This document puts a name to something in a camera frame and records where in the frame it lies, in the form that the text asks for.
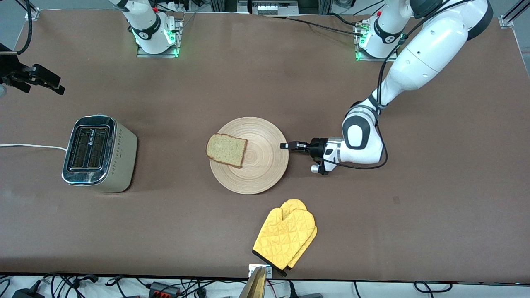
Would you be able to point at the grey electrical box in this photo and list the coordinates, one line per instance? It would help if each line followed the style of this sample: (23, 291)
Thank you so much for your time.
(269, 8)

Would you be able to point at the brown bread slice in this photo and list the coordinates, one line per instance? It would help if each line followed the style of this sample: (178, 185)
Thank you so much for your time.
(225, 150)

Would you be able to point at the round wooden plate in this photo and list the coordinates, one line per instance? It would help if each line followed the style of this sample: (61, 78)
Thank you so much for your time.
(263, 165)

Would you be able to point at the metal table corner bracket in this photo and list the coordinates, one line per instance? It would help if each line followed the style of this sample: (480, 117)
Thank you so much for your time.
(32, 14)
(507, 21)

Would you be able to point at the silver two-slot toaster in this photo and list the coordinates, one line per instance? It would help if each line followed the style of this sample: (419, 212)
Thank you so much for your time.
(120, 165)

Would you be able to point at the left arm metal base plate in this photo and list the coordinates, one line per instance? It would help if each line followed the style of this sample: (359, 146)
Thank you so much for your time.
(393, 58)

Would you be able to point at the gold camera mount bar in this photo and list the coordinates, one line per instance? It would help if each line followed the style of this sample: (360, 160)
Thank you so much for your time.
(254, 285)

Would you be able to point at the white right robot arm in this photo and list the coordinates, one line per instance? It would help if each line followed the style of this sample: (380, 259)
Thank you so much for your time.
(145, 25)

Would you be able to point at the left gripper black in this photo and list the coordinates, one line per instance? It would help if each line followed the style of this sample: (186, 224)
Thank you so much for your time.
(318, 147)

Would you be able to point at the black orange connector block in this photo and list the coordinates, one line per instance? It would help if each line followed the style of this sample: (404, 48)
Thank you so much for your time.
(163, 288)

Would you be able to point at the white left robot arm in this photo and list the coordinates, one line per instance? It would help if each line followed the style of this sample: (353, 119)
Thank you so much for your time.
(430, 54)

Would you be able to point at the black power adapter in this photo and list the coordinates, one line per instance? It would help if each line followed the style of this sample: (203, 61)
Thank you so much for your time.
(27, 294)

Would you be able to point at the yellow quilted oven mitt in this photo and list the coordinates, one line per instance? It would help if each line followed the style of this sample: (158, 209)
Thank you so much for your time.
(281, 236)
(295, 203)

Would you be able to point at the small metal table bracket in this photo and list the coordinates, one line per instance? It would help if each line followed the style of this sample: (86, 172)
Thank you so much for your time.
(251, 271)

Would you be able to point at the white power strip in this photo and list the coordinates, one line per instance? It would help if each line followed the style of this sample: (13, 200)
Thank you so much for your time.
(178, 6)

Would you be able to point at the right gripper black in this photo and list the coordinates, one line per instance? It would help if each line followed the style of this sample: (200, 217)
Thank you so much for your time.
(16, 71)

